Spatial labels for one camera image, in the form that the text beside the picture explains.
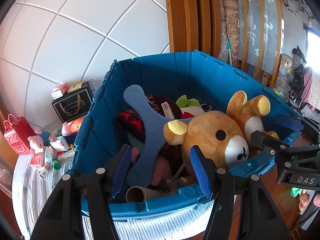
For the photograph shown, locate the white cardboard tube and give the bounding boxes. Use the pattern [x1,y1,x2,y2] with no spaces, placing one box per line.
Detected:
[126,186,178,203]

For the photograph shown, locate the large brown bear plush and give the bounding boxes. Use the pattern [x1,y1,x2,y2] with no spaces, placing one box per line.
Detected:
[163,90,271,176]

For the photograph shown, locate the teal pink tissue pack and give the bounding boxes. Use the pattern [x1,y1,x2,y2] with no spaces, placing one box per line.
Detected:
[44,146,54,168]

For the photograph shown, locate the person right hand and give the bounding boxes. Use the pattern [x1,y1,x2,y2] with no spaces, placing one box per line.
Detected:
[298,189,320,212]

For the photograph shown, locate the red white medicine box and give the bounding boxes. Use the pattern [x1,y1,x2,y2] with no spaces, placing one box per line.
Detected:
[57,150,75,161]

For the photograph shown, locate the green jar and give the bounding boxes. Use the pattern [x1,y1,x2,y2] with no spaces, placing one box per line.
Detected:
[52,158,61,170]

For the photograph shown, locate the small barcode white box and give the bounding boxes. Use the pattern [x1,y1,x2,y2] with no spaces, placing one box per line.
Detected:
[38,166,49,178]

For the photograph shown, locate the pink pig plush orange shirt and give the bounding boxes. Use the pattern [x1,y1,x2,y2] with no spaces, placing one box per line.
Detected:
[61,118,84,136]

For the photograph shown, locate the pink flower tissue pack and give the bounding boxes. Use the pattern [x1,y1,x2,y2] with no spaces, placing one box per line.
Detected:
[29,152,45,170]

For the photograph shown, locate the pink pig plush blue shirt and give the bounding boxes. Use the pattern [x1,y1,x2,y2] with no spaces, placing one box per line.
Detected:
[28,128,50,154]

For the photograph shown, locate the black gift bag box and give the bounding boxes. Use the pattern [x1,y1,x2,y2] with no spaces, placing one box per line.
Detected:
[52,81,95,123]

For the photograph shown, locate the red piggy suitcase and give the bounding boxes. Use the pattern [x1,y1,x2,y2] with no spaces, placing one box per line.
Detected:
[3,114,36,155]

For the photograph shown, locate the small yellow box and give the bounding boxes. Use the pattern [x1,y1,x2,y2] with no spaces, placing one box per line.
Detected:
[67,81,83,93]

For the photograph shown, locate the pink white tissue box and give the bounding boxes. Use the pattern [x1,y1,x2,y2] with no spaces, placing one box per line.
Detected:
[51,83,69,100]

